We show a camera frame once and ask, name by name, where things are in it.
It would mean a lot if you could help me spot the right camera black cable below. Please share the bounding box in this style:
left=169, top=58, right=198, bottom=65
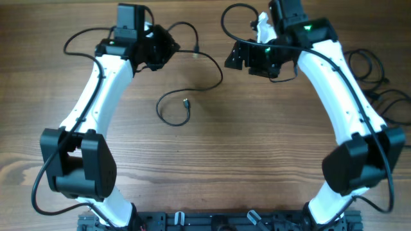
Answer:
left=220, top=3, right=395, bottom=214

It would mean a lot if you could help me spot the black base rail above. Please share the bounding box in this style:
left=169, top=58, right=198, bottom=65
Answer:
left=77, top=210, right=363, bottom=231

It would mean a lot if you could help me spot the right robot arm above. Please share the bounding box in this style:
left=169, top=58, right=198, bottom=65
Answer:
left=225, top=1, right=405, bottom=230

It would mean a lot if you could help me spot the black USB cable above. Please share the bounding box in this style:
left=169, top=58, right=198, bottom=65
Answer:
left=155, top=21, right=224, bottom=127
left=362, top=88, right=411, bottom=128
left=345, top=48, right=390, bottom=86

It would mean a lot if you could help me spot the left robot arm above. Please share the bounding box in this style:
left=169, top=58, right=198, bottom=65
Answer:
left=39, top=3, right=179, bottom=230

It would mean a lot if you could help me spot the left camera black cable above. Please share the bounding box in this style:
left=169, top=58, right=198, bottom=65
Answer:
left=30, top=26, right=118, bottom=228

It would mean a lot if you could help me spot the camera black cable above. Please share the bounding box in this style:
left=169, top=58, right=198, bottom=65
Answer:
left=220, top=3, right=395, bottom=214
left=30, top=26, right=118, bottom=228

